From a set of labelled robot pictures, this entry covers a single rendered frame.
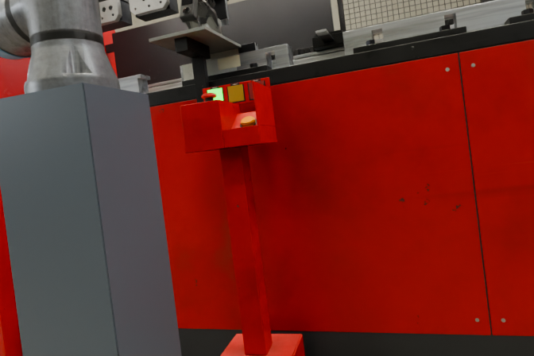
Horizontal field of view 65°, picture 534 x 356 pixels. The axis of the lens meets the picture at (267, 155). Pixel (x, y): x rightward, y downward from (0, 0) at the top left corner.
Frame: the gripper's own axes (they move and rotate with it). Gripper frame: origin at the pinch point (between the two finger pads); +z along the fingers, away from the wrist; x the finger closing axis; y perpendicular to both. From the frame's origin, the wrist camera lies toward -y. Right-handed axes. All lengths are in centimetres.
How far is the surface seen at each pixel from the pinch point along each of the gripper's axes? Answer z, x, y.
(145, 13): -9.6, 25.4, 12.9
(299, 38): 29, -18, 50
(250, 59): 8.1, -11.7, -2.0
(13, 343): 64, 86, -73
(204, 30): -10.8, -7.7, -17.3
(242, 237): 28, -14, -59
